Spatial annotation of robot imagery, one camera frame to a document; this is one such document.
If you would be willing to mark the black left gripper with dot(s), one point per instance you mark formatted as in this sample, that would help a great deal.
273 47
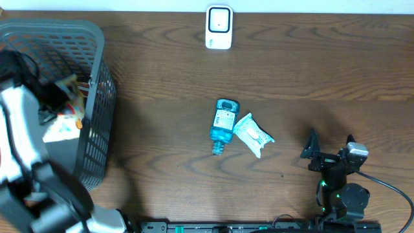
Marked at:
55 90

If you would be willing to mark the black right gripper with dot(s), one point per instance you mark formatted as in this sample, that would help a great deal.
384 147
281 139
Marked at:
325 160

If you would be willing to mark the yellow snack bag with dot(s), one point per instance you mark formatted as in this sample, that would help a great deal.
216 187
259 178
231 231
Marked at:
68 121

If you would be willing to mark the light green wet wipes pack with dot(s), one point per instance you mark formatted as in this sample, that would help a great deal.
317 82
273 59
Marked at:
252 135

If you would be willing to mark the blue mouthwash bottle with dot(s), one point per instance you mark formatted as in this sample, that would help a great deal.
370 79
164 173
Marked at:
221 131

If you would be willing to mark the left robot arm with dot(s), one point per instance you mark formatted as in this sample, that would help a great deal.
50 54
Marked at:
37 194

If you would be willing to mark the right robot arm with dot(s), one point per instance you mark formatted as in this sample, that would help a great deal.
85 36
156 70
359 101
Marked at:
342 201

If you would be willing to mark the grey plastic shopping basket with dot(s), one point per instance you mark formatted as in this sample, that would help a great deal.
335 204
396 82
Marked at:
58 48

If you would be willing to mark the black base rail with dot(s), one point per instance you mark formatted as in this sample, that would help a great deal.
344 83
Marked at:
239 227

